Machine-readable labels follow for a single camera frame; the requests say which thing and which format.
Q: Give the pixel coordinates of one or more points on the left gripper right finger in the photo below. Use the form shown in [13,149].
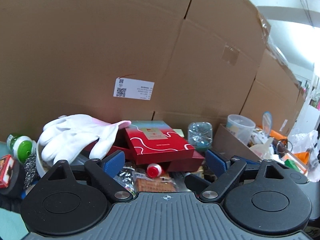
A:
[228,172]

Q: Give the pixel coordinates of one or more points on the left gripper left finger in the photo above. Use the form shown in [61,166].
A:
[102,173]

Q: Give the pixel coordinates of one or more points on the red gift box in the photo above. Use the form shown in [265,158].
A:
[156,142]

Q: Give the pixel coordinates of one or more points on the cardboard sorting box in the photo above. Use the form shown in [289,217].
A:
[228,145]

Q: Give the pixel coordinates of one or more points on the colorful candy bag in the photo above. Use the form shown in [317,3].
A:
[127,178]

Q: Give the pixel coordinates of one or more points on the dark red jewelry box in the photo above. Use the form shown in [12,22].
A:
[185,165]

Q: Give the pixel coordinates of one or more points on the clear plastic cup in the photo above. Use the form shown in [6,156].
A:
[241,127]

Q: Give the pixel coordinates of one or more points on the crushed clear plastic bottle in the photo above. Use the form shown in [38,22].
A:
[200,135]

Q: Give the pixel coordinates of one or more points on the white cloth glove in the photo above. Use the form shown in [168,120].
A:
[65,137]

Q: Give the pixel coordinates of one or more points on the red cap glue bottle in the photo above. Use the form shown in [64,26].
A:
[155,170]

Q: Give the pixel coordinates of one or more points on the white ceramic bowl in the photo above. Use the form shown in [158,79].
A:
[41,166]

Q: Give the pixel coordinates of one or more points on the steel wool scrubber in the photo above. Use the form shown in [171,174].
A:
[30,170]

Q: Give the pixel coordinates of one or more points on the green white round container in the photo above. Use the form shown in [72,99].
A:
[21,146]

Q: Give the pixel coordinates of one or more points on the white shipping label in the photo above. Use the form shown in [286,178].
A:
[133,89]

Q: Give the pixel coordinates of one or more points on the black tape roll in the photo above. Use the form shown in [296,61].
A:
[16,183]

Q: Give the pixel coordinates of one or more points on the playing card box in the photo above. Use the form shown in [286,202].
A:
[6,168]

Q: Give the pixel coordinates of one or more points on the large cardboard backdrop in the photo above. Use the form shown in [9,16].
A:
[207,58]

